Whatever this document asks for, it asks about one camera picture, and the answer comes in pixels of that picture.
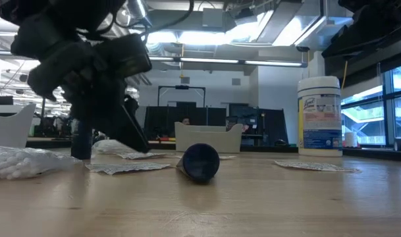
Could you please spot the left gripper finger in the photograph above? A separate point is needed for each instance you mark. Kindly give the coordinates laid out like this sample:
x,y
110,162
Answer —
x,y
82,111
134,133

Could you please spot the white printed sachet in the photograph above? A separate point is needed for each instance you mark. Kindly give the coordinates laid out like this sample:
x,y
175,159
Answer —
x,y
227,157
141,155
315,165
127,167

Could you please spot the clear bag of cotton balls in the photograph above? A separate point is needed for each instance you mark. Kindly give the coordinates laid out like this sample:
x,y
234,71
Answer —
x,y
109,147

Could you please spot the clear bag of cotton swabs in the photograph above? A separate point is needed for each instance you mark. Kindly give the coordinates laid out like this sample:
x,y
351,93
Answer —
x,y
19,161

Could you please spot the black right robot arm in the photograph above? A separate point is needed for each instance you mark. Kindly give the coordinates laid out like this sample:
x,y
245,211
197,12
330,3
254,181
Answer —
x,y
374,26

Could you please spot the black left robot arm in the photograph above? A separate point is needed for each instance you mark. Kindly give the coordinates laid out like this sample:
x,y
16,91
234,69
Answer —
x,y
45,49

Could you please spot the background black robot arms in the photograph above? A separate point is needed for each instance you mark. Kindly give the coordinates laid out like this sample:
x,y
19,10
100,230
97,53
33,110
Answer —
x,y
52,126

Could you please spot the person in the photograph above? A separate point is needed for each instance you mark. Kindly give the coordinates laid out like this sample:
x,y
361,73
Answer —
x,y
186,121

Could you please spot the black partition panels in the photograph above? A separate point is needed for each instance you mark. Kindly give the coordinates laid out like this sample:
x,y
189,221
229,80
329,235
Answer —
x,y
197,116

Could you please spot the grey plastic bin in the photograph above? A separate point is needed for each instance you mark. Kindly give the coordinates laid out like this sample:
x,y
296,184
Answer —
x,y
208,138

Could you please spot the white plastic bin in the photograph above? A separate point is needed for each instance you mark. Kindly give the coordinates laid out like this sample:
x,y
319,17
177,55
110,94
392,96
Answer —
x,y
9,126

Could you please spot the long ceiling strip light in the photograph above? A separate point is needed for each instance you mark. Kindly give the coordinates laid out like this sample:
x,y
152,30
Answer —
x,y
220,60

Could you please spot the black cabinet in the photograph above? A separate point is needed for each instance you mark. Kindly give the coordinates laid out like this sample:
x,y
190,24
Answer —
x,y
269,125

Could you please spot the Lysol wipes canister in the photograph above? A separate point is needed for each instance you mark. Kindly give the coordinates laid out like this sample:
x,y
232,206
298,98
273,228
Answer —
x,y
319,118

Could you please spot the small red object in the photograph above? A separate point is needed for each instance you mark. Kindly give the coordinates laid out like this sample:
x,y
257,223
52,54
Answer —
x,y
343,144

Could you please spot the white paper towel roll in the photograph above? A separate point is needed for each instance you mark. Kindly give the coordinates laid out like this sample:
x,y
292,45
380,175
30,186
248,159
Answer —
x,y
351,139

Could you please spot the black tape roll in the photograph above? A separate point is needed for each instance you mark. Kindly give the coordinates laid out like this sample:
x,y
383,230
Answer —
x,y
399,144

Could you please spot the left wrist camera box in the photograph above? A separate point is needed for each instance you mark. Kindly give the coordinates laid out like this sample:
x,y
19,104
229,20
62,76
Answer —
x,y
126,56

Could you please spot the black rig frame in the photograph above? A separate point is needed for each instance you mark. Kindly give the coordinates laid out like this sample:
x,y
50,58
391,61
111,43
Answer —
x,y
182,87

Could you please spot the dome security camera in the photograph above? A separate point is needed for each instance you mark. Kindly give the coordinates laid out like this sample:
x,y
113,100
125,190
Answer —
x,y
302,48

